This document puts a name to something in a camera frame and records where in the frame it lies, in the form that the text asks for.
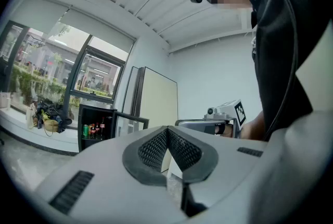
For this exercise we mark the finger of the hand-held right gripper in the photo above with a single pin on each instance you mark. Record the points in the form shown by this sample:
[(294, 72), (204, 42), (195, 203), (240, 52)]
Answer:
[(191, 124)]

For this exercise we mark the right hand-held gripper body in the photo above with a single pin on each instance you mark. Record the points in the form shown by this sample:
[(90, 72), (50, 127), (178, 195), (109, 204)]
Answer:
[(229, 111)]

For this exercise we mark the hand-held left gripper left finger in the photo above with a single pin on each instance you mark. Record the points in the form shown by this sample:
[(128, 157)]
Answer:
[(109, 191)]

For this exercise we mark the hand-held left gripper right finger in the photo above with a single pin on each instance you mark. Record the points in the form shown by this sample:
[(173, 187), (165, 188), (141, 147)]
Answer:
[(229, 165)]

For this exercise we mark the small cola bottle red label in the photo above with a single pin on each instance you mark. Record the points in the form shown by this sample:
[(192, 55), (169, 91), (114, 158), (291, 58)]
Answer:
[(97, 131), (92, 132)]

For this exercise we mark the tall dark bottle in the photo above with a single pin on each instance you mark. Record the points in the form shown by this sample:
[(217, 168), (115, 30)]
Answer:
[(102, 126)]

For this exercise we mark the person's right forearm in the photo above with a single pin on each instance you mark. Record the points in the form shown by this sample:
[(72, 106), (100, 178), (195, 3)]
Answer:
[(253, 126)]

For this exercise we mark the beige flat board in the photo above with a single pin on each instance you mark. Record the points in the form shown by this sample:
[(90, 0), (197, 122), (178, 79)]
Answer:
[(158, 98)]

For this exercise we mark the green drink can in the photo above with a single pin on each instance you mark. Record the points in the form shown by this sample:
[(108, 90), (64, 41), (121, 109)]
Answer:
[(85, 131)]

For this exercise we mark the person's black shirt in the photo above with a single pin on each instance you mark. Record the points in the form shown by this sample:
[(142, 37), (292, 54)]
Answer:
[(275, 61)]

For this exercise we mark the white flat board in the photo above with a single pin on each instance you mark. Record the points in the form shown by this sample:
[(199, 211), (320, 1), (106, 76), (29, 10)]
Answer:
[(129, 92)]

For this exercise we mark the yellow woven bag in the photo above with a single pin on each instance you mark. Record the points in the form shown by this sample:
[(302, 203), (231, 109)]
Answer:
[(50, 125)]

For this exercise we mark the pile of dark clothes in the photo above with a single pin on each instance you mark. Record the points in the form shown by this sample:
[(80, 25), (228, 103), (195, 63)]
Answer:
[(52, 109)]

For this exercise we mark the white window sill bench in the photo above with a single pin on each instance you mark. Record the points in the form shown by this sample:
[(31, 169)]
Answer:
[(23, 126)]

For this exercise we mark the white tote bag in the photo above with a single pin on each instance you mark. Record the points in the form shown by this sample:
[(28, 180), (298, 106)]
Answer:
[(30, 116)]

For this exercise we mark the large dark-framed glass window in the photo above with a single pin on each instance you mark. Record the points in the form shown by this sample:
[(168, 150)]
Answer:
[(75, 72)]

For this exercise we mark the grey roller blind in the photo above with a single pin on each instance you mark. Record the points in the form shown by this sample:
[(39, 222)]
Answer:
[(99, 32), (36, 12)]

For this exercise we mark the small white box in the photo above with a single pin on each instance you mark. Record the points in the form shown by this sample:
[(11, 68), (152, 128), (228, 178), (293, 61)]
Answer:
[(4, 100)]

